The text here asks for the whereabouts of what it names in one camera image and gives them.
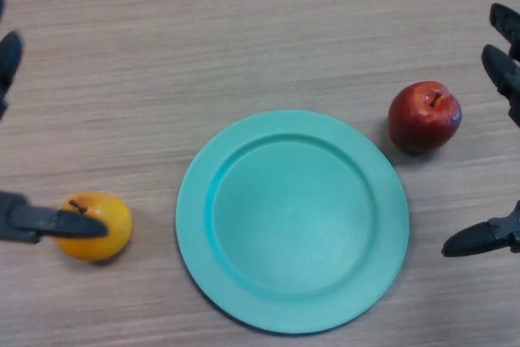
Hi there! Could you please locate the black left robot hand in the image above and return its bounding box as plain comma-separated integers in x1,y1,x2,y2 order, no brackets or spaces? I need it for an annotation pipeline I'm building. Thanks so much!
0,0,109,245

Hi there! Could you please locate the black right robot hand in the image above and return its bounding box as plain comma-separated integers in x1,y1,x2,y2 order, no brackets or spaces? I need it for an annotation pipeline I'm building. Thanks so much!
440,2,520,258

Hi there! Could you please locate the yellow pear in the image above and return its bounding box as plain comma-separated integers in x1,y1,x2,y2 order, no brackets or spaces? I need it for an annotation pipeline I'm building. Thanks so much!
54,191,134,263

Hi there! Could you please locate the green round plate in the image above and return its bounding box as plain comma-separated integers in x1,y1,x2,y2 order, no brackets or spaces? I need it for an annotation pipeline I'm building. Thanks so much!
175,109,410,337

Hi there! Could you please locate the red apple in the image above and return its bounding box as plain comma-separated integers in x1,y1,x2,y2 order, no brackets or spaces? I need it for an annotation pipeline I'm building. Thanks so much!
387,80,462,157

